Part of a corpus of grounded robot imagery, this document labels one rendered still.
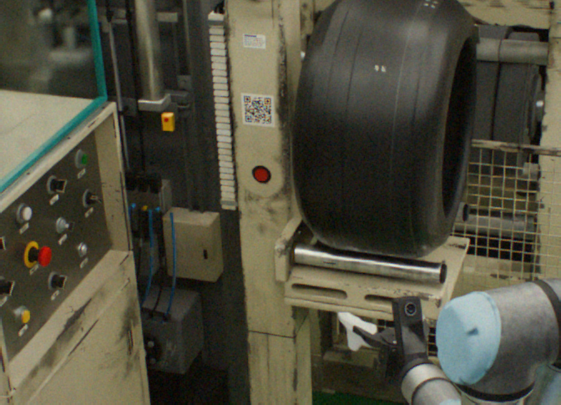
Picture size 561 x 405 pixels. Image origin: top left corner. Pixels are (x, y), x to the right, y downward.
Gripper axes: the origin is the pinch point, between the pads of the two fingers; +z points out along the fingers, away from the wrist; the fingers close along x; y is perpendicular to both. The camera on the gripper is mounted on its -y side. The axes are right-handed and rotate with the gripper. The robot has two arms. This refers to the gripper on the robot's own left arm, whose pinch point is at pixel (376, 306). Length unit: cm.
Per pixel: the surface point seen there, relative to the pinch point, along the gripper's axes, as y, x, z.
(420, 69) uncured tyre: -35.1, 15.7, 27.9
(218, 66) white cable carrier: -23, -14, 65
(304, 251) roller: 14.5, 3.4, 46.1
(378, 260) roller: 12.3, 17.1, 36.4
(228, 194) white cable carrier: 9, -10, 65
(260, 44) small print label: -30, -7, 58
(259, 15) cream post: -37, -8, 58
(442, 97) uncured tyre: -30.1, 20.2, 25.7
